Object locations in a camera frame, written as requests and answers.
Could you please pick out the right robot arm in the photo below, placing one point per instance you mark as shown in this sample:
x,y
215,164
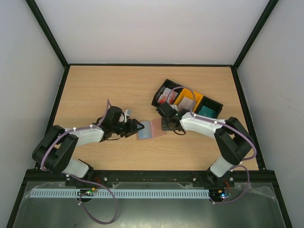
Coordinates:
x,y
234,142

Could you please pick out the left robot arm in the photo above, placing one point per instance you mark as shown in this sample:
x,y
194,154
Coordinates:
x,y
55,150

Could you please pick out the teal card stack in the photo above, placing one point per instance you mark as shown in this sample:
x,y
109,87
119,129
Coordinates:
x,y
207,112

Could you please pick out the light blue cable duct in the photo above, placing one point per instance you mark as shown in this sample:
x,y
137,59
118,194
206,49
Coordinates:
x,y
120,194

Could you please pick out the black bin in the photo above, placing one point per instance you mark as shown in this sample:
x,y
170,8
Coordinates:
x,y
208,102
171,85

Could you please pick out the red white card stack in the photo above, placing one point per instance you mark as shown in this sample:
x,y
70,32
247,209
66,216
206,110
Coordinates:
x,y
166,96

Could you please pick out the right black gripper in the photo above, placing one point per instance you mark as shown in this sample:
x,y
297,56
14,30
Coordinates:
x,y
165,124

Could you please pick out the black frame rail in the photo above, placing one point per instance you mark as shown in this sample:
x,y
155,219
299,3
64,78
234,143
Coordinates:
x,y
197,178

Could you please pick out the yellow bin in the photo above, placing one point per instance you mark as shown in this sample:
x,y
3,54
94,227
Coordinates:
x,y
187,93

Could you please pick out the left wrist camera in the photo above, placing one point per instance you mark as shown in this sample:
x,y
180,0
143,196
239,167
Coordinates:
x,y
125,115

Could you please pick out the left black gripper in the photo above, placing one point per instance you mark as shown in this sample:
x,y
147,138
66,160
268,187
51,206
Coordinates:
x,y
132,128

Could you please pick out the brown leather card holder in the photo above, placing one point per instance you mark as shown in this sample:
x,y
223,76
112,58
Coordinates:
x,y
152,129

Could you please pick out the white patterned card stack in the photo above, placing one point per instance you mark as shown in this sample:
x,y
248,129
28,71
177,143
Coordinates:
x,y
185,103

